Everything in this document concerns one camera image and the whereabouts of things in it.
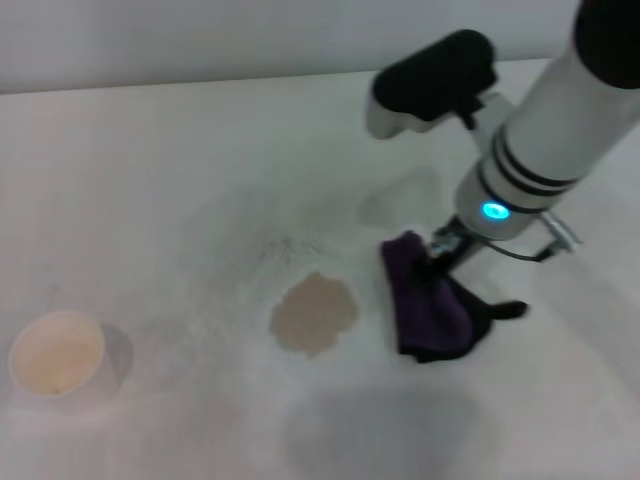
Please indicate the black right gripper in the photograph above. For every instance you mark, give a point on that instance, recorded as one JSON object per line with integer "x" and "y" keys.
{"x": 462, "y": 252}

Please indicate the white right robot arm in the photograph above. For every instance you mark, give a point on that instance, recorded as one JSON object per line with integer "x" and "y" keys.
{"x": 550, "y": 140}

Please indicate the purple rag with black edge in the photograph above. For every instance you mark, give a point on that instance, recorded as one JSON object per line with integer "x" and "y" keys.
{"x": 430, "y": 315}

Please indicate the brown water stain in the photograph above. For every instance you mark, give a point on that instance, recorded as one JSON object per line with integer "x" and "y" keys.
{"x": 312, "y": 315}

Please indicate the white paper cup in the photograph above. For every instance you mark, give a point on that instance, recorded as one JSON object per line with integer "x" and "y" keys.
{"x": 55, "y": 350}

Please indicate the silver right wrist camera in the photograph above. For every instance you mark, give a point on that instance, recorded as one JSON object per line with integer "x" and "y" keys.
{"x": 562, "y": 231}

